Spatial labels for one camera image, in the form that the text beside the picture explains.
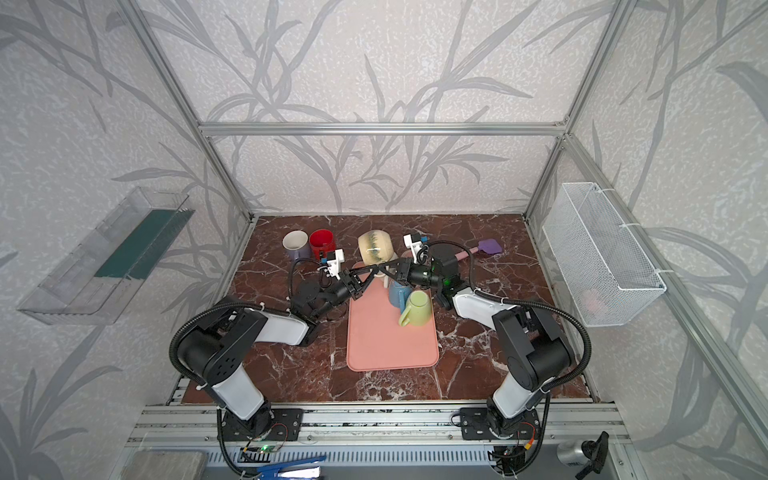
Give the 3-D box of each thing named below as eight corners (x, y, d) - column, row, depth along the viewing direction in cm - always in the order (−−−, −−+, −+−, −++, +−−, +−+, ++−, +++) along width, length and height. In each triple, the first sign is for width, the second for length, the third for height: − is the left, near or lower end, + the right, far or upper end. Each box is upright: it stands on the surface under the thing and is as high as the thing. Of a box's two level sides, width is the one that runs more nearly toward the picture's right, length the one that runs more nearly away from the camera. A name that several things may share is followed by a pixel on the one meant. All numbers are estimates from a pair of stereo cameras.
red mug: (311, 263, 109) (306, 249, 102) (316, 244, 114) (311, 229, 108) (333, 263, 109) (328, 249, 102) (336, 244, 114) (332, 229, 108)
